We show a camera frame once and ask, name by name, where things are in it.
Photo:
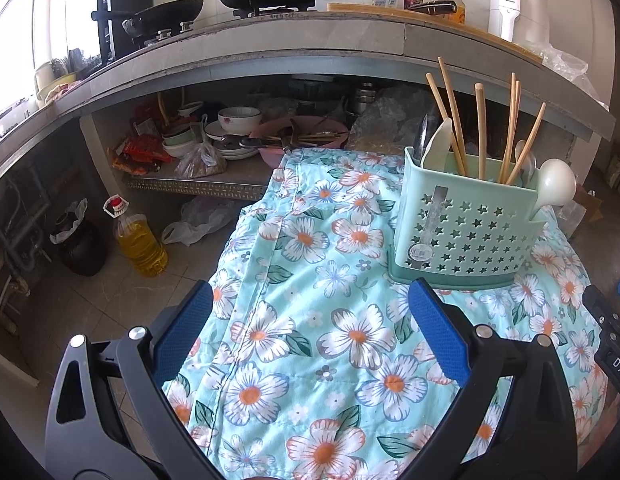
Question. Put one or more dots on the flower-print white bowl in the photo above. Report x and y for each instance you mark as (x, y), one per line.
(240, 120)

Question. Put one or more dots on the green plastic utensil basket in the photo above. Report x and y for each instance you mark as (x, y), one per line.
(465, 240)

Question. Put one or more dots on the plastic bag of brown food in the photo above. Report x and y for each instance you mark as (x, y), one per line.
(200, 162)

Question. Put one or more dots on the cooking oil bottle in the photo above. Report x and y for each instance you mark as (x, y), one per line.
(140, 245)

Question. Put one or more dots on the white plastic bag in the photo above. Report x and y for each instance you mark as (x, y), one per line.
(200, 220)

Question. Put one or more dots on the grey kitchen counter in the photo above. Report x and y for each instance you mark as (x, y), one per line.
(340, 35)

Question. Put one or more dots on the cardboard box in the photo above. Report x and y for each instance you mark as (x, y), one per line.
(587, 207)

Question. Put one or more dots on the white ladle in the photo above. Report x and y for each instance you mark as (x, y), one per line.
(555, 182)

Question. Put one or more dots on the cream container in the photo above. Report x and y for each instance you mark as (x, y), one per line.
(44, 82)

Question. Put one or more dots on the stack of white plates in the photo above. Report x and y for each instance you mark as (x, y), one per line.
(230, 149)

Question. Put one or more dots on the dark round pan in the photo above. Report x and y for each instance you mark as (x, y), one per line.
(315, 87)

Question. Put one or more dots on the pink basin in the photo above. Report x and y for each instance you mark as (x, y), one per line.
(270, 157)

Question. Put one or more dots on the steel spoon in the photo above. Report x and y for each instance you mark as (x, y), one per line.
(523, 152)
(422, 135)

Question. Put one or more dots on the metal shelf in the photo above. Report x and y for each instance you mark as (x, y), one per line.
(190, 186)

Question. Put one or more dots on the gas stove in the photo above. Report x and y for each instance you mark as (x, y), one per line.
(270, 10)

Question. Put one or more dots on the window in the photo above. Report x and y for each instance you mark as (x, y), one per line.
(10, 50)

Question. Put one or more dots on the red snack packets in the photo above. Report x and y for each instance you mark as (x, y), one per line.
(140, 152)

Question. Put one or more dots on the black ceramic jar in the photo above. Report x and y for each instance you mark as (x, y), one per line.
(82, 255)

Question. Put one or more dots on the cream plastic spoon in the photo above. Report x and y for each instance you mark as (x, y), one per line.
(437, 142)

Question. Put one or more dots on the black wok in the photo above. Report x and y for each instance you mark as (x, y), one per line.
(165, 12)

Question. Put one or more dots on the floral blanket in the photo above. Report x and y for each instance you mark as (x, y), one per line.
(315, 360)

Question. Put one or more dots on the white kitchen appliance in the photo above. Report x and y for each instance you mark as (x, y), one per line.
(515, 10)

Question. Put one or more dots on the grey drain pipe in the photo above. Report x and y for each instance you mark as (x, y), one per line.
(20, 260)

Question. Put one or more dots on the stack of green bowls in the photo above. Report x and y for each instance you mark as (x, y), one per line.
(182, 142)

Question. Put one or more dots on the crumpled clear plastic bag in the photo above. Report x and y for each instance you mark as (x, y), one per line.
(390, 110)

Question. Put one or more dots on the wooden chopstick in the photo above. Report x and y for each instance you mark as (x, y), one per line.
(515, 110)
(481, 130)
(443, 115)
(508, 125)
(451, 110)
(528, 140)

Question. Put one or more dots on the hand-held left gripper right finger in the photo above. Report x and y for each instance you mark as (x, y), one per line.
(435, 330)

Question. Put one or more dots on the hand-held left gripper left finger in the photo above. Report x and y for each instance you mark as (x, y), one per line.
(182, 330)

